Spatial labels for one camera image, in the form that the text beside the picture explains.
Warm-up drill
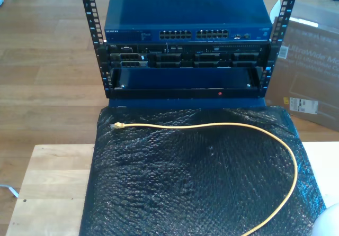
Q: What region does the black bubble wrap mat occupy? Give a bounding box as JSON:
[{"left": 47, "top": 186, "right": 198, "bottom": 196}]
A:
[{"left": 78, "top": 106, "right": 337, "bottom": 236}]

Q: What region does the black rack server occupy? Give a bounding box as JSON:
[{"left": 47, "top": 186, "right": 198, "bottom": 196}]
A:
[{"left": 96, "top": 42, "right": 279, "bottom": 69}]

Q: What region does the brown cardboard box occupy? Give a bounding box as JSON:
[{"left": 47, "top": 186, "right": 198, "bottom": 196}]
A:
[{"left": 264, "top": 0, "right": 339, "bottom": 132}]

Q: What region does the blue network switch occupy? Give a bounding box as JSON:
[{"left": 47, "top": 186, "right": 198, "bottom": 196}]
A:
[{"left": 104, "top": 0, "right": 273, "bottom": 44}]

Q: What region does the black perforated rack post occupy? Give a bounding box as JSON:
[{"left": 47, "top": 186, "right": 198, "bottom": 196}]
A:
[
  {"left": 261, "top": 0, "right": 301, "bottom": 96},
  {"left": 78, "top": 0, "right": 112, "bottom": 99}
]

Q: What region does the grey metal bracket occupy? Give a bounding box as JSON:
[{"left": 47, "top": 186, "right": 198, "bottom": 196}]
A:
[{"left": 0, "top": 184, "right": 20, "bottom": 199}]

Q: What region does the yellow network cable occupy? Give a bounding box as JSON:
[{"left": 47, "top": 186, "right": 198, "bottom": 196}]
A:
[{"left": 110, "top": 122, "right": 299, "bottom": 236}]

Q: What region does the blue rack shelf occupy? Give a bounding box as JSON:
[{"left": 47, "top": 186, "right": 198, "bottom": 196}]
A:
[{"left": 107, "top": 66, "right": 267, "bottom": 108}]

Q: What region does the white plastic piece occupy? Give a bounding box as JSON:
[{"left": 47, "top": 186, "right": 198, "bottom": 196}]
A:
[{"left": 270, "top": 0, "right": 281, "bottom": 19}]

